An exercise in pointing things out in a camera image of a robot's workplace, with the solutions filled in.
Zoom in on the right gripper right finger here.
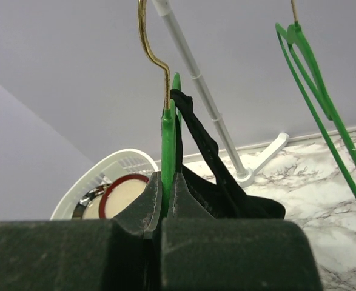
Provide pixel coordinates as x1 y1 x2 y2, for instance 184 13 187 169
160 173 323 290

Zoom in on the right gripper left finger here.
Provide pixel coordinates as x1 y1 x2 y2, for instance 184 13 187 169
0 172 163 290

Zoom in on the black tank top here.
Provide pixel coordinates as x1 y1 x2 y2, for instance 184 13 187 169
171 89 286 219

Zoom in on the green hanger with black top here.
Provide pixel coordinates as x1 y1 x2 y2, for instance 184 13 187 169
137 0 176 218

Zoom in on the green hanger with striped top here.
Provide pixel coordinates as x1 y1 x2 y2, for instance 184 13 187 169
274 0 356 228

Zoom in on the black rimmed plate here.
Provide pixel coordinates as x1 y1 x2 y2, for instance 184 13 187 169
71 184 110 220

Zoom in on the red rimmed plate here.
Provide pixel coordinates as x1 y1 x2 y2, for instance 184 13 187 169
98 173 149 219

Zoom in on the metal clothes rack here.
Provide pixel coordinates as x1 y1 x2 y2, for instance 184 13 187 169
153 0 289 187

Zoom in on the white plastic dish basket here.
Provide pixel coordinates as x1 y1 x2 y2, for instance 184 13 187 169
50 149 158 220

